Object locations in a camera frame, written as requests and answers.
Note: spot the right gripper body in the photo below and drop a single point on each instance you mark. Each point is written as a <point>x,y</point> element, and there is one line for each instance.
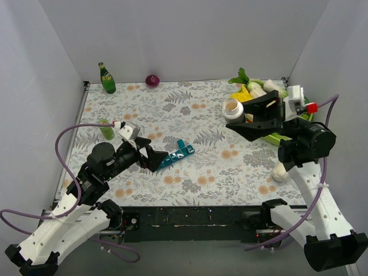
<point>279,110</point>

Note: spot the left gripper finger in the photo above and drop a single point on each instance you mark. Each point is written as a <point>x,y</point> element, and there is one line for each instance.
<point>155,159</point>
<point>142,142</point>

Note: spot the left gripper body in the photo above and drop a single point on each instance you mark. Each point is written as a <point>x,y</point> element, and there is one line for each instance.
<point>142,152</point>

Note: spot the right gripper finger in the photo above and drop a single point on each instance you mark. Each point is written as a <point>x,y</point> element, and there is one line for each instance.
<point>263,108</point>
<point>252,131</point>

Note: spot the white pill bottle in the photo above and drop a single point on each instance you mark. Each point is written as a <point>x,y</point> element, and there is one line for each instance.
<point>233,111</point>

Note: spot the teal pill organizer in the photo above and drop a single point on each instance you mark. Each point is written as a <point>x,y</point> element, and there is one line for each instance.
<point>182,152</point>

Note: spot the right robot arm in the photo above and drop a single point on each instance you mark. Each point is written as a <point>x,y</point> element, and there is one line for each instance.
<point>327,238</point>

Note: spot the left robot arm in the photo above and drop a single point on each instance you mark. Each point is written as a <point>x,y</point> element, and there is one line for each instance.
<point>79,214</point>

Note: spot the green basket tray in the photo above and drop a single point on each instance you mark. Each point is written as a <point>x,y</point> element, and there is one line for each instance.
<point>275,139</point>

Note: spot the bok choy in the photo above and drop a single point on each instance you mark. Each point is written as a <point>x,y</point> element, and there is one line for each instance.
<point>269,86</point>

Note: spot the yellow napa cabbage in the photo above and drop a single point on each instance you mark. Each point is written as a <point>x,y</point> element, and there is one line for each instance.
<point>242,95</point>

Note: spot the green can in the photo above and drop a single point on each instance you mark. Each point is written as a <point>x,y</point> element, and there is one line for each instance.
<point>107,131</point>

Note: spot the parsley leaf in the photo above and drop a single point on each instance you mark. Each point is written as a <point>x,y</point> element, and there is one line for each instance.
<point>241,78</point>

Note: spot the floral table mat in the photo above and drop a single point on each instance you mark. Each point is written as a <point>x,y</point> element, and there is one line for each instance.
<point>225,169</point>

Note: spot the purple onion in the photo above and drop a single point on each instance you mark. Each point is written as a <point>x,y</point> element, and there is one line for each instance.
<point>152,80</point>

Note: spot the green glass bottle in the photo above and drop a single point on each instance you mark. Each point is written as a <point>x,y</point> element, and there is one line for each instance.
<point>106,78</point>

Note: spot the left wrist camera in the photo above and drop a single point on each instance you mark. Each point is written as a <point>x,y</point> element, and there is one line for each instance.
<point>129,131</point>

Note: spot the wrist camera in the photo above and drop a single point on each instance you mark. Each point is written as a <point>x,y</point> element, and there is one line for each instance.
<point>129,131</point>
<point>296,99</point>

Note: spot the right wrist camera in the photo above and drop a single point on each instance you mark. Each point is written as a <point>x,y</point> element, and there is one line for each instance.
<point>296,99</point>

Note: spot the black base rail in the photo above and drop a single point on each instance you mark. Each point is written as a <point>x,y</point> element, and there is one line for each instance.
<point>193,223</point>

